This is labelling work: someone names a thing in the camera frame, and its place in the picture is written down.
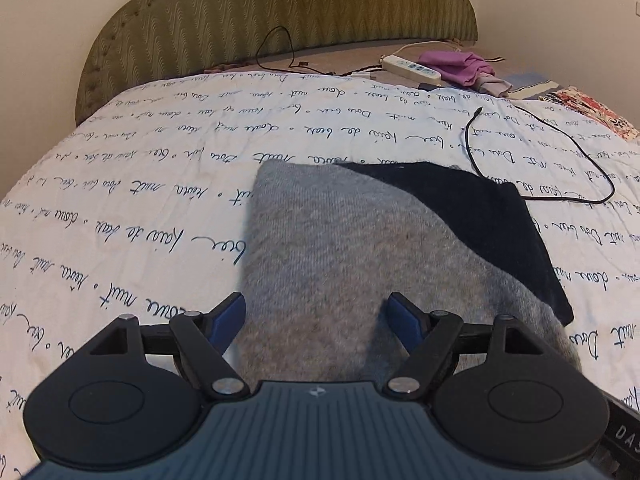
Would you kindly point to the green padded headboard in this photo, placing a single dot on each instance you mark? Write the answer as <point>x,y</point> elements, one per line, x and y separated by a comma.
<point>250,10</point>

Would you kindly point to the purple cloth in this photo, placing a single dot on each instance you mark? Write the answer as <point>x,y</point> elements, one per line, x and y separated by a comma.
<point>455,62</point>

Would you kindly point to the white power strip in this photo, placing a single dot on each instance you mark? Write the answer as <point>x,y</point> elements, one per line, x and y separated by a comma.
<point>410,67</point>

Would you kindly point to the white script printed blanket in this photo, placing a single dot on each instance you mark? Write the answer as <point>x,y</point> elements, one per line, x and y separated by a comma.
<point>125,185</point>

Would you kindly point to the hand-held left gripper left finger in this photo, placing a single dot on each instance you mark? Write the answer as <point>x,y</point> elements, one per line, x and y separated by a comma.
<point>230,317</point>

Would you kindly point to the blue patterned cloth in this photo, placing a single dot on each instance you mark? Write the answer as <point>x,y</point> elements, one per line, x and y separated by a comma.
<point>530,85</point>

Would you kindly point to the navy and grey sweater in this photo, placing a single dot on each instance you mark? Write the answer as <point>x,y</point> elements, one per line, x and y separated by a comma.
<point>325,240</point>

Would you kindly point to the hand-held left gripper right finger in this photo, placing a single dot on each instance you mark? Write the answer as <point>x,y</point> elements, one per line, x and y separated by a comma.
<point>405,317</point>

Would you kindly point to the grey cloth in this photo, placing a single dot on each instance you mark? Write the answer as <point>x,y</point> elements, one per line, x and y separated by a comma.
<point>495,85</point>

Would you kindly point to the red floral cloth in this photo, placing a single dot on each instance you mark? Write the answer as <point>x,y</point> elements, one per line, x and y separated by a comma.
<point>595,107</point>

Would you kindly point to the brown bed sheet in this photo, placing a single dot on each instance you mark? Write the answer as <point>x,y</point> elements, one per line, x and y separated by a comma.
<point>350,57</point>

